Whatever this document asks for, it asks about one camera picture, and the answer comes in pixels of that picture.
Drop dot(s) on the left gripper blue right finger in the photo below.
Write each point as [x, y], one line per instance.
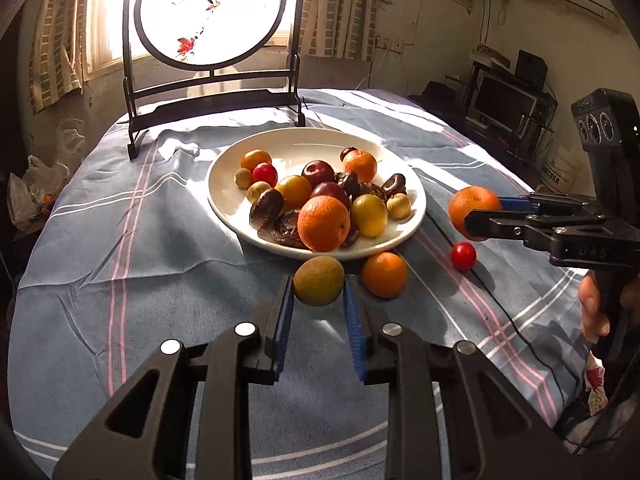
[357, 328]

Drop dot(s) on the small green fruit back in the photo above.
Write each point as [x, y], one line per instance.
[256, 189]

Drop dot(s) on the dark cherry with stem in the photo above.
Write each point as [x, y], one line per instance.
[346, 151]

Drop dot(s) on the white oval plate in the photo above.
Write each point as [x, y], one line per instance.
[290, 150]

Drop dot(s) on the dark brown date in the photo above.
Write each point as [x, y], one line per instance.
[395, 184]

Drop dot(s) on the window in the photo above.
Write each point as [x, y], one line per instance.
[110, 15]

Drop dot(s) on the television on stand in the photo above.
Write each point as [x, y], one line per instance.
[510, 112]

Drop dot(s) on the person right hand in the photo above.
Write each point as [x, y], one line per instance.
[595, 324]

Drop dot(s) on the left checked curtain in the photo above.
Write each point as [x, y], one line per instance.
[56, 63]

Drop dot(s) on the right checked curtain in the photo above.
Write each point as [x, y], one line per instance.
[343, 29]

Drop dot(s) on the round bird screen ornament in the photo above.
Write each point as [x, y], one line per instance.
[220, 101]

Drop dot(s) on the small green fruit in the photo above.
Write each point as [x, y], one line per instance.
[243, 178]
[256, 189]

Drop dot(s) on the small red tomato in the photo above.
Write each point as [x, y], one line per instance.
[265, 172]

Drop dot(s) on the checked curtain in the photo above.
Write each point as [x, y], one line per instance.
[343, 29]
[56, 63]

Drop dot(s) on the large yellow orange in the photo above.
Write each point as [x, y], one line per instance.
[319, 281]

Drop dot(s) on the small front orange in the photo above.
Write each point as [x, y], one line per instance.
[250, 160]

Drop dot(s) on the rough mandarin orange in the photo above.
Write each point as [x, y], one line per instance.
[323, 223]

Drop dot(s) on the yellow orange fruit front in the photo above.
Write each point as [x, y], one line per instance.
[295, 191]

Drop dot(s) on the white plastic bag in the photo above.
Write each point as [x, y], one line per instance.
[32, 196]

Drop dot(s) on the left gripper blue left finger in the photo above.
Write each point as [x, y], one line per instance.
[278, 328]

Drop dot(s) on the white bucket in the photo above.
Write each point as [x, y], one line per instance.
[559, 170]

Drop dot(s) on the blue striped tablecloth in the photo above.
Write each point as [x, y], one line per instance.
[133, 255]

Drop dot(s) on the yellow lemon fruit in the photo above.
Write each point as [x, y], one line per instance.
[369, 213]

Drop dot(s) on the red cherry tomato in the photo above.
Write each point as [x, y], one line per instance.
[463, 256]

